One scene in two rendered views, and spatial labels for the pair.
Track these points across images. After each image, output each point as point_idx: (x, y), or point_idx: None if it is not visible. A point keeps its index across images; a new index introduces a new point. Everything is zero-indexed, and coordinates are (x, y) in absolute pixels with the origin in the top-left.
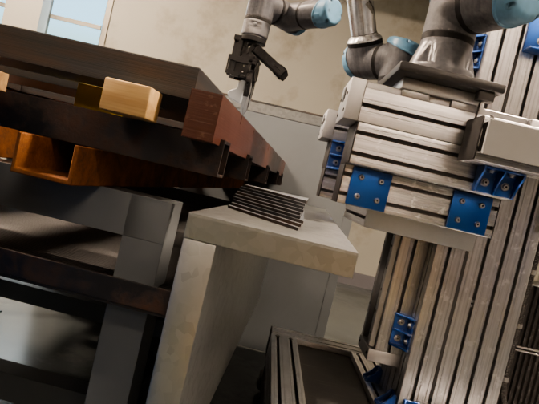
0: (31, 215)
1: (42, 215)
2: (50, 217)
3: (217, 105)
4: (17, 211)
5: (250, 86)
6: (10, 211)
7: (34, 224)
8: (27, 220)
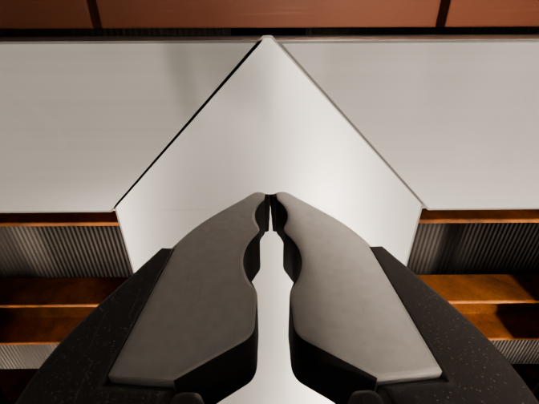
0: (476, 256)
1: (459, 253)
2: (464, 244)
3: None
4: (467, 271)
5: (397, 321)
6: (477, 272)
7: (534, 232)
8: (520, 242)
